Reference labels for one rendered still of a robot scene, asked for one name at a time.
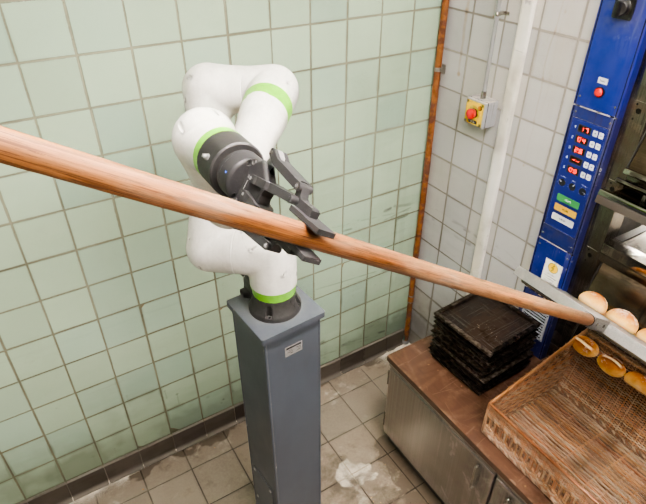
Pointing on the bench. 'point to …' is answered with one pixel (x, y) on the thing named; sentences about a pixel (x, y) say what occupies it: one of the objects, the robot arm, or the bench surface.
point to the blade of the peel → (593, 312)
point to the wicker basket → (508, 403)
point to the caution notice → (551, 272)
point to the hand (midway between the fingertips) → (305, 234)
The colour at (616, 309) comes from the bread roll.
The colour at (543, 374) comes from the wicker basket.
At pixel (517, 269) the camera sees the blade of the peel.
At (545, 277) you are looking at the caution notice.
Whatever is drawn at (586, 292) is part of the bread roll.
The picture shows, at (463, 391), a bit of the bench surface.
